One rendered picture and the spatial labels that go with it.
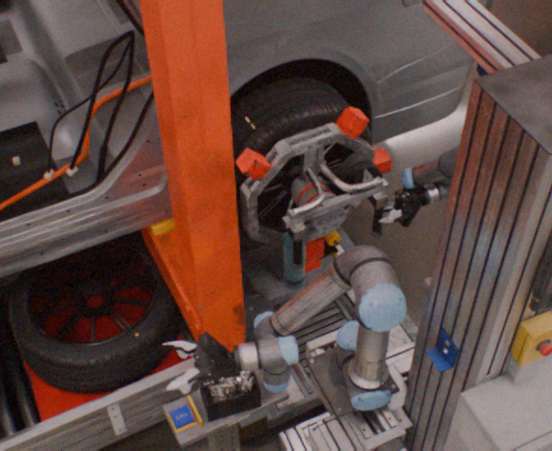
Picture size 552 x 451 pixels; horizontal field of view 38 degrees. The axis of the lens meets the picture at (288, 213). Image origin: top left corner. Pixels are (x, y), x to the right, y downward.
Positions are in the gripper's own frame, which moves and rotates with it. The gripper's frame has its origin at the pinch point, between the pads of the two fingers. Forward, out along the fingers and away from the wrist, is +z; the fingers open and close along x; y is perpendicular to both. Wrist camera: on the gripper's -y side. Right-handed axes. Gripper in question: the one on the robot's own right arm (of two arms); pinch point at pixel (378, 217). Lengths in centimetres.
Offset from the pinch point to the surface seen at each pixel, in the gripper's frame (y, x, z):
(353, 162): 20.8, -12.2, 5.3
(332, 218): 2.2, -6.0, 16.6
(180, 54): 103, 9, 73
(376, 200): 11.7, 1.2, 2.7
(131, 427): -66, 1, 108
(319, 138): 29.0, -21.0, 14.7
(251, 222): -0.5, -20.6, 43.2
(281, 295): -61, -26, 28
